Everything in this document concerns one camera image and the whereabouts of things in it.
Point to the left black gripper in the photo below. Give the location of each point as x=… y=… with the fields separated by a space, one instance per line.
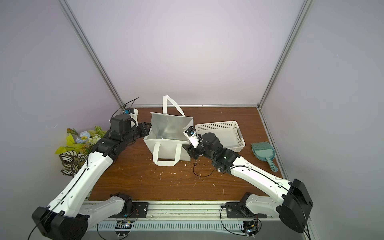
x=144 y=131

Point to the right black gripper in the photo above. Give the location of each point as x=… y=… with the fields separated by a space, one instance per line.
x=192 y=151

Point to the white perforated plastic basket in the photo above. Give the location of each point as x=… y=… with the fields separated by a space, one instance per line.
x=229 y=134

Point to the white insulated delivery bag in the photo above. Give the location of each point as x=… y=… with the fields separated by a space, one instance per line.
x=166 y=137

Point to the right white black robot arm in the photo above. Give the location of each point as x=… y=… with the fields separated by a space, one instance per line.
x=293 y=200

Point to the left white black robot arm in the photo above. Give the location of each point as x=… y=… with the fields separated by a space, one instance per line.
x=65 y=218

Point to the teal plastic dustpan brush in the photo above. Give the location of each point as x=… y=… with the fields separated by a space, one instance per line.
x=265 y=152

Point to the artificial flower plant bouquet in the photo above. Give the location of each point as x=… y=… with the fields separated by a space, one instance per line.
x=78 y=146

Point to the right small circuit board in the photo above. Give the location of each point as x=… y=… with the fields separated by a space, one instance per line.
x=251 y=228

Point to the small circuit board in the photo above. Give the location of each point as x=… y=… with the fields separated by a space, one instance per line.
x=122 y=229
x=251 y=228

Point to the left small circuit board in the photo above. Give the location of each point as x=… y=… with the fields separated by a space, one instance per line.
x=122 y=229

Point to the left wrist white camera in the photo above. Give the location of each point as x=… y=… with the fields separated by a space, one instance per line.
x=133 y=113

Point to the wrist white camera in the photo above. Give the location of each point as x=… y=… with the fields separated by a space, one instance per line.
x=192 y=136
x=133 y=113

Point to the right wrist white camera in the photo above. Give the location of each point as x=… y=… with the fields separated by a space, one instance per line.
x=192 y=136

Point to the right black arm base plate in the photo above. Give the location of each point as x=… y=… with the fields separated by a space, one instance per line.
x=238 y=210

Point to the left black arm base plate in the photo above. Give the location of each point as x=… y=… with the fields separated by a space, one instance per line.
x=137 y=210

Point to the aluminium front rail frame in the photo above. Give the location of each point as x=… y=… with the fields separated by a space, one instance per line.
x=192 y=216

